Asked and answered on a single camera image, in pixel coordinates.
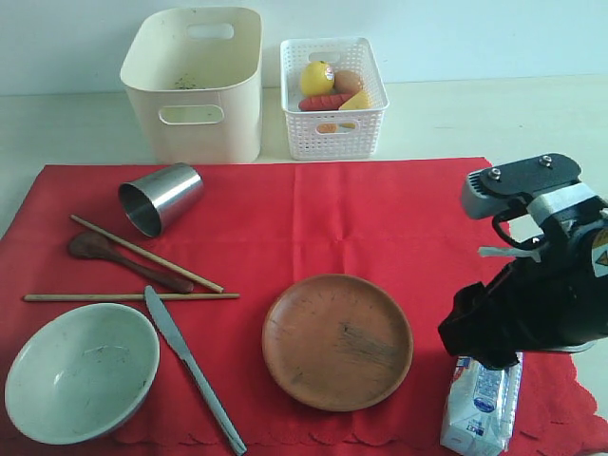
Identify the cream plastic storage bin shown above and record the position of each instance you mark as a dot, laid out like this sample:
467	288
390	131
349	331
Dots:
193	78

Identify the upper wooden chopstick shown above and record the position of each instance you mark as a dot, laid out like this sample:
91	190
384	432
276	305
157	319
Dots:
170	266

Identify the red scalloped table cloth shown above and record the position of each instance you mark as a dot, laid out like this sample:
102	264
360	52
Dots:
258	229

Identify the yellow cheese wedge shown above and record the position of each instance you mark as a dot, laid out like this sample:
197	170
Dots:
359	100

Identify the brown wooden plate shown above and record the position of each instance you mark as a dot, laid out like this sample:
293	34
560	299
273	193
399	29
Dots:
337	343

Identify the pale green bowl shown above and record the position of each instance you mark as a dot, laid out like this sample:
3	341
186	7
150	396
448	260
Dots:
83	374

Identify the lower wooden chopstick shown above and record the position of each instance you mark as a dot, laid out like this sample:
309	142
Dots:
123	297

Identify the stainless steel table knife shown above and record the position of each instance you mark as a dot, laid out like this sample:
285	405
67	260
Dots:
175	340

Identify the dark wooden spoon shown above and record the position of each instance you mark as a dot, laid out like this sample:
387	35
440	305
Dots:
89	245

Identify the wooden chopstick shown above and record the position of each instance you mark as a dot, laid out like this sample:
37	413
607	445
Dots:
170	266
123	297

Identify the brown egg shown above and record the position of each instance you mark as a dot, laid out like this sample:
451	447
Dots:
347	81

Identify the white perforated plastic basket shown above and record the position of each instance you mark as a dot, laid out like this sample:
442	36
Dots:
358	130

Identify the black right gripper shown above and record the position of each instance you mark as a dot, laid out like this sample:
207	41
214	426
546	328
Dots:
550	300

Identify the breaded chicken nugget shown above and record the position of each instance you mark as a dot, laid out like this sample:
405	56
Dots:
326	128

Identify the red toy sausage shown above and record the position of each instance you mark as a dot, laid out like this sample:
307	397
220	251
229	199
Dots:
324	102

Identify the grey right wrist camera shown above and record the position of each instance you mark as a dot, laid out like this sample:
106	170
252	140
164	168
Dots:
490	191

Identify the stainless steel cup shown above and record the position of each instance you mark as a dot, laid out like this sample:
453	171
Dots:
153	202

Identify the blue white milk carton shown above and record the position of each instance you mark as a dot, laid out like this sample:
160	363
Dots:
480	410

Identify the yellow lemon with sticker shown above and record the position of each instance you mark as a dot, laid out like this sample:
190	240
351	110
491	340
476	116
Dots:
317	78

